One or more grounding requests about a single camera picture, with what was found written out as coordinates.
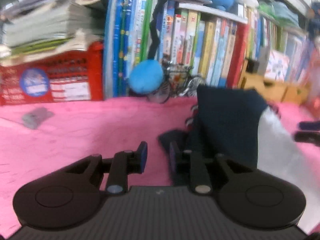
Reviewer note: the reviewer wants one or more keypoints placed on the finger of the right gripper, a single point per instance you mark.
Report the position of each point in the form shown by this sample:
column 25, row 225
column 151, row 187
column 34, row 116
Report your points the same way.
column 309, row 125
column 307, row 137

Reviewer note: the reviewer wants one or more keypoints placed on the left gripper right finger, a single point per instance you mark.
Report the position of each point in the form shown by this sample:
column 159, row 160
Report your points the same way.
column 190, row 167

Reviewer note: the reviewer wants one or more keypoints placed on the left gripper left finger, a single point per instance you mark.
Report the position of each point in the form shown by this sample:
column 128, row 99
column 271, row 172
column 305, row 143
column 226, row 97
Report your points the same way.
column 123, row 164

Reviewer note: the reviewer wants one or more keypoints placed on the white navy zip jacket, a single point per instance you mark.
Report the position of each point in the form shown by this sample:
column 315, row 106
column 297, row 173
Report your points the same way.
column 242, row 125

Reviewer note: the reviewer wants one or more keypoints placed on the pink dollhouse toy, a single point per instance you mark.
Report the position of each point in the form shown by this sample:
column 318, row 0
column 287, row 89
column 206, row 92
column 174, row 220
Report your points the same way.
column 312, row 82

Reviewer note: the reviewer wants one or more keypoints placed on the wooden drawer organizer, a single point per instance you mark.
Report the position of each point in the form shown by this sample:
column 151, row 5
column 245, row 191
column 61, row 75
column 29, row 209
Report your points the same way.
column 270, row 90

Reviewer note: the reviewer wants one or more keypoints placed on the miniature bicycle model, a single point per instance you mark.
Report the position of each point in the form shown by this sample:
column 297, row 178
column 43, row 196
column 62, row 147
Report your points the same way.
column 178, row 82

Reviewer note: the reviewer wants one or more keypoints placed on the blue plush ball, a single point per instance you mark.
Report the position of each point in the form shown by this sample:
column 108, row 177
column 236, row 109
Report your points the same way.
column 146, row 77

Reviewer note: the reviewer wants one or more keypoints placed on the pink bunny print blanket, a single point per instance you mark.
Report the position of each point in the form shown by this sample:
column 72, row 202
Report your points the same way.
column 79, row 129

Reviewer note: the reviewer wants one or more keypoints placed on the red plastic crate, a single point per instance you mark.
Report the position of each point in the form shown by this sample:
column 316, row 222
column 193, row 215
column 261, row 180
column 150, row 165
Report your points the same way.
column 69, row 76

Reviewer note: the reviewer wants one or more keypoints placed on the small grey flat object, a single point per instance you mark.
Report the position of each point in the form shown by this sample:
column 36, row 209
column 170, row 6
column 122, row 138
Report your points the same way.
column 36, row 117

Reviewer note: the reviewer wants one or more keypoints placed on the row of upright books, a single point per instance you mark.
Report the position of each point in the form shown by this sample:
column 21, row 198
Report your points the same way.
column 190, row 32

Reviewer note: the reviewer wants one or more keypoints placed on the stack of papers and booklets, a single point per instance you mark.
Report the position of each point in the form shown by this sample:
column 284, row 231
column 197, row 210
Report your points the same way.
column 36, row 29

